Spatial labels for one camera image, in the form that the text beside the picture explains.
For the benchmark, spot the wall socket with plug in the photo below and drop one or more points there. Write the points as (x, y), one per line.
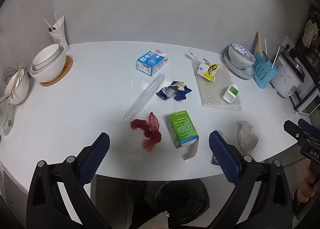
(287, 44)

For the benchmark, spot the white straw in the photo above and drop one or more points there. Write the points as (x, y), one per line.
(265, 46)
(276, 56)

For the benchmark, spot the wooden chopstick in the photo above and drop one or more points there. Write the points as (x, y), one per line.
(15, 81)
(12, 86)

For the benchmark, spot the pale utensil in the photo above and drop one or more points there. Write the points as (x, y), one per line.
(6, 119)

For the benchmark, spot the white thin stick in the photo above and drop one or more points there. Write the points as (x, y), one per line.
(56, 20)
(48, 24)

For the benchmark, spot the yellow snack packet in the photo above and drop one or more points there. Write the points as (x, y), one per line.
(208, 70)

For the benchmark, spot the person's right hand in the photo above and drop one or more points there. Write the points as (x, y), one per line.
(306, 189)

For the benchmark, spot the metal spoon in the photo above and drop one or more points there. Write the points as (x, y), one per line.
(265, 56)

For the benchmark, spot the small white plastic wrapper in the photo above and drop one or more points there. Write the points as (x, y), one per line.
(193, 55)

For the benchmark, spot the black mesh trash bin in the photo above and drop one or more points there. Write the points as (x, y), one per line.
(182, 199)

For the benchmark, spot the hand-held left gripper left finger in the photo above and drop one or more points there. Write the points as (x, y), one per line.
(96, 156)

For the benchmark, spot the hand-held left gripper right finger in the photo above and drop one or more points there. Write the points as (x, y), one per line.
(223, 154)

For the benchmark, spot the red mesh net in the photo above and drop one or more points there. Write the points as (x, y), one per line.
(150, 129)

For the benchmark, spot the small white bowl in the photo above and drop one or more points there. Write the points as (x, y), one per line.
(20, 89)

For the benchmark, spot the wooden chopsticks bundle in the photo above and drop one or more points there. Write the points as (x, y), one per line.
(258, 42)

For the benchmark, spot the crumpled blue snack wrapper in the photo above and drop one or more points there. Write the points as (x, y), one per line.
(175, 91)

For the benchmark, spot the white rice cooker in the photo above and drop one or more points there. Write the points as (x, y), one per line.
(287, 76)

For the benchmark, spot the white green small container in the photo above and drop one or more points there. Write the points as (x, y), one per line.
(230, 94)

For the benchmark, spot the blue utensil holder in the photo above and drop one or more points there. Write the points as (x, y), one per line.
(263, 74)

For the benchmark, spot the white paper cup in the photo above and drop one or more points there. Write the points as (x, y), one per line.
(61, 34)

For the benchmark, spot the white bowl dark rim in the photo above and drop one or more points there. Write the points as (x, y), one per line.
(50, 55)
(48, 75)

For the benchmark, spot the round wooden coaster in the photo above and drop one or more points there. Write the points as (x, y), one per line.
(67, 67)

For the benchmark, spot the blue milk carton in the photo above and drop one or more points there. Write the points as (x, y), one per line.
(151, 61)

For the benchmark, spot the green medicine box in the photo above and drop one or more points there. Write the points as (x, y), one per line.
(183, 125)

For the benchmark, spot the white microwave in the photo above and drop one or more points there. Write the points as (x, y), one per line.
(311, 106)

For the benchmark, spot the white plate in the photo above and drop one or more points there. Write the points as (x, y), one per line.
(240, 72)

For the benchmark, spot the white tissue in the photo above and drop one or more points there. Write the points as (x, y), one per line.
(247, 136)

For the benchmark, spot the dark framed box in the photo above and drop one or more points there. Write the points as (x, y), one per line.
(298, 100)

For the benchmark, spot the bubble wrap sheet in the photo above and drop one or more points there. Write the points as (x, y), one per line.
(215, 94)

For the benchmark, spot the blue patterned bowl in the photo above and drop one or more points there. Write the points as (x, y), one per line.
(238, 55)

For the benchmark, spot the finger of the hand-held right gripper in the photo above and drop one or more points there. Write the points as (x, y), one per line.
(308, 127)
(293, 131)

